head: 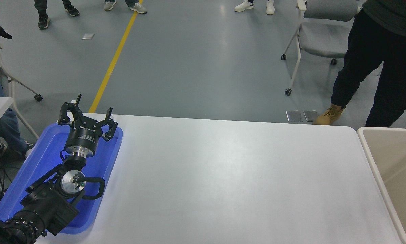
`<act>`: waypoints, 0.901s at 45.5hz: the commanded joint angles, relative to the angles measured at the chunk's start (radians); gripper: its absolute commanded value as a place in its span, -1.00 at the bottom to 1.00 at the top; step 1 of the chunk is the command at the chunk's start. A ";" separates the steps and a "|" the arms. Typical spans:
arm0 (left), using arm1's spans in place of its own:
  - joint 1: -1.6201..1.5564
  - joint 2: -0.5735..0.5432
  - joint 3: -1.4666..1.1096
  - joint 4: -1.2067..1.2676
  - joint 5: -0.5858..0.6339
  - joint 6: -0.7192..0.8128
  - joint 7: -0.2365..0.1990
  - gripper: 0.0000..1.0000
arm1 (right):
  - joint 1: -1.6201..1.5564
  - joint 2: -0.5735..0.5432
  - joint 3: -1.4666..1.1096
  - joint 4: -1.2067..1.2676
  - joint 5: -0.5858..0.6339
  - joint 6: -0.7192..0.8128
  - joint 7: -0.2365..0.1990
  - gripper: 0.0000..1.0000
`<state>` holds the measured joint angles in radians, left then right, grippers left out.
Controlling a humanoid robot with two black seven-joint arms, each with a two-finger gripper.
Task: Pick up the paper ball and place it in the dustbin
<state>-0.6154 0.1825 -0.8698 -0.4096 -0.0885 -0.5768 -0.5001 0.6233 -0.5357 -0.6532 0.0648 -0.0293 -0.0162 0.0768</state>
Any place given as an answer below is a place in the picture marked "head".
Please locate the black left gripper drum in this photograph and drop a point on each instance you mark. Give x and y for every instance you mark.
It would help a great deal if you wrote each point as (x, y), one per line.
(82, 137)

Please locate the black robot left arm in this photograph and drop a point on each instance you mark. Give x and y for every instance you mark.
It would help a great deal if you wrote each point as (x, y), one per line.
(47, 203)

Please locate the blue plastic tray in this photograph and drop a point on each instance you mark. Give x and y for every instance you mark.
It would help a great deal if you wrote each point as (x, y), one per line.
(43, 159)

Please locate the person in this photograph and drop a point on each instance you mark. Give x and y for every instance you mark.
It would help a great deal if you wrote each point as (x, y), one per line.
(376, 51)
(137, 7)
(43, 20)
(243, 6)
(11, 127)

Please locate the white-framed wheeled chair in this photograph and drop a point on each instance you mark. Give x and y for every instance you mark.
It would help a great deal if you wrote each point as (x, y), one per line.
(12, 88)

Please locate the silver floor plate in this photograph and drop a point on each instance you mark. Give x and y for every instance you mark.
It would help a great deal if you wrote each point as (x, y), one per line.
(310, 115)
(293, 116)

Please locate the grey wheeled chair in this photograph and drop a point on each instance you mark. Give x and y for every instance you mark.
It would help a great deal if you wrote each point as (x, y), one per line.
(321, 37)

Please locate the large pale bin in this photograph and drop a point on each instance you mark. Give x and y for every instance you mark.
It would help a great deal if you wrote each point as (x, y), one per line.
(389, 159)

